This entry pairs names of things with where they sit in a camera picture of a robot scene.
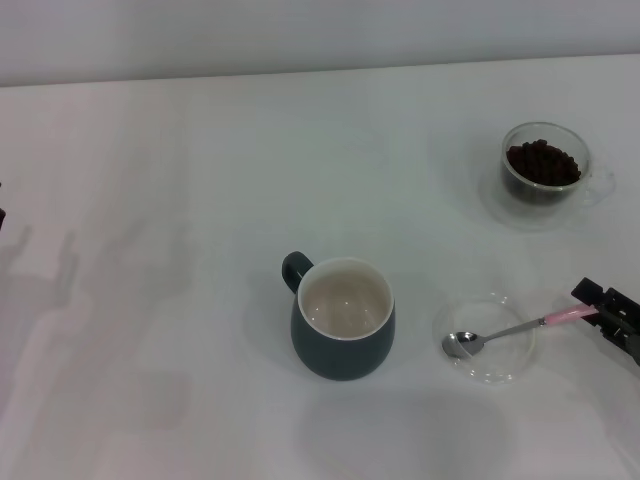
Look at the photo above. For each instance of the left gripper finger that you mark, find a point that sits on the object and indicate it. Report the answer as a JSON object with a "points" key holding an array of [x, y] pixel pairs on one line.
{"points": [[2, 219]]}

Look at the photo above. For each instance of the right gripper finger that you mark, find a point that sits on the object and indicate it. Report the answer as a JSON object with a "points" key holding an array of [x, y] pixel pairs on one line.
{"points": [[620, 332], [590, 291]]}

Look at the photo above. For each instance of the pile of coffee beans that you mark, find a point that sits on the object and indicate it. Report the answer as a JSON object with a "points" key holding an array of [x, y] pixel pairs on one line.
{"points": [[542, 162]]}

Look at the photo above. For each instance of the clear glass spoon saucer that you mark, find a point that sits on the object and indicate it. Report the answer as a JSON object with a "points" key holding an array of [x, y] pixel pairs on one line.
{"points": [[505, 350]]}

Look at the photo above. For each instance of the dark green ceramic mug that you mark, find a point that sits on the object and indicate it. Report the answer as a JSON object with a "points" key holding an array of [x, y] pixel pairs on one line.
{"points": [[340, 357]]}

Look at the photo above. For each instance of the glass saucer under cup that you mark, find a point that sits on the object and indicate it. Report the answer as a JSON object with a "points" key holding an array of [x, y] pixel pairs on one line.
{"points": [[492, 205]]}

